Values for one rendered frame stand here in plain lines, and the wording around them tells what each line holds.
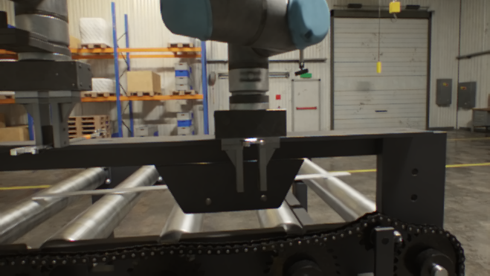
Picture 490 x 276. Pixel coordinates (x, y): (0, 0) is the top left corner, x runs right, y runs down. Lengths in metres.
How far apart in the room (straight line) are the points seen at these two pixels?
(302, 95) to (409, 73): 4.55
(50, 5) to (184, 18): 0.32
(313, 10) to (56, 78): 0.43
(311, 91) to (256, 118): 9.71
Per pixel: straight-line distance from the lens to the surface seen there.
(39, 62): 0.55
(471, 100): 13.13
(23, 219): 1.14
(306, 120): 10.09
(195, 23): 0.29
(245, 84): 0.43
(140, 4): 10.67
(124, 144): 0.54
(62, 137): 0.55
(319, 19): 0.37
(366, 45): 11.31
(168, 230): 0.74
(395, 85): 11.83
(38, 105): 0.56
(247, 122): 0.44
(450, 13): 13.88
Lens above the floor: 1.23
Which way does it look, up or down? 4 degrees down
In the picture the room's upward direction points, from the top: 1 degrees counter-clockwise
